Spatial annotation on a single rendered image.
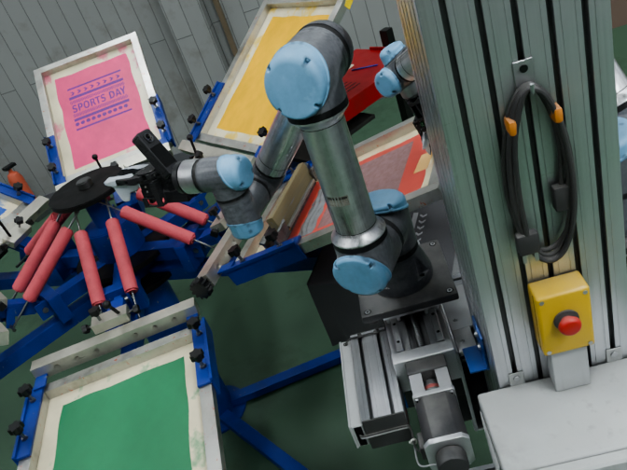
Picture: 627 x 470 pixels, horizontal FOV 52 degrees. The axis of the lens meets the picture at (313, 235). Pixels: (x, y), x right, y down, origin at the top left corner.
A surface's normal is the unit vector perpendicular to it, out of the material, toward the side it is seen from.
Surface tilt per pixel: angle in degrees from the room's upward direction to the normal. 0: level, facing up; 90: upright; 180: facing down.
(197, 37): 90
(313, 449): 0
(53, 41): 90
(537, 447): 0
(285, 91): 83
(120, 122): 32
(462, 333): 0
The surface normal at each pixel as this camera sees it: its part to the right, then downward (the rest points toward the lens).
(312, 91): -0.39, 0.49
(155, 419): -0.30, -0.80
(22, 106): 0.04, 0.54
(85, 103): -0.14, -0.43
